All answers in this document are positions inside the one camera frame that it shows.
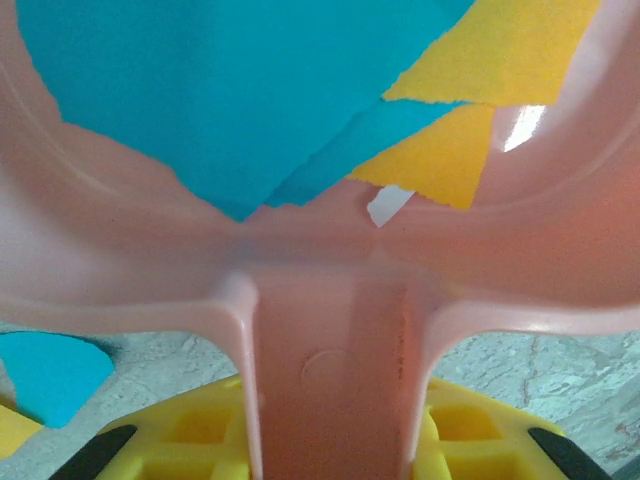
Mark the yellow paper scrap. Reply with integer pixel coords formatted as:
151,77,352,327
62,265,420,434
382,0,604,107
0,403,45,461
347,103,496,211

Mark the blue paper scrap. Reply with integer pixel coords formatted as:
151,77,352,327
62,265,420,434
262,99,469,209
14,0,476,224
0,329,117,430

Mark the white paper scrap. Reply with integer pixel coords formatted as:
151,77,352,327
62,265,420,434
366,184,415,230

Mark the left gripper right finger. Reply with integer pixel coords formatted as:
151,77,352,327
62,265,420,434
413,377,614,480

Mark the pink plastic dustpan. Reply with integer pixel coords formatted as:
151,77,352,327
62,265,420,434
0,0,640,480

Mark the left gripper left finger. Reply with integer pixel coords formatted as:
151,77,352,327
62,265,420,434
47,375,251,480

